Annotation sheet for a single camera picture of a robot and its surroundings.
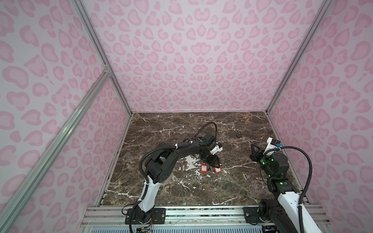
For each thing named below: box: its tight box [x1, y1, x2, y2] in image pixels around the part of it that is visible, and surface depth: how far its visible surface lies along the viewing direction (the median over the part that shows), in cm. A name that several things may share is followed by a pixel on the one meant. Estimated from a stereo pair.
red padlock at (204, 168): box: [200, 164, 209, 174], surface depth 90 cm
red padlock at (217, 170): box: [213, 164, 222, 174], surface depth 88 cm
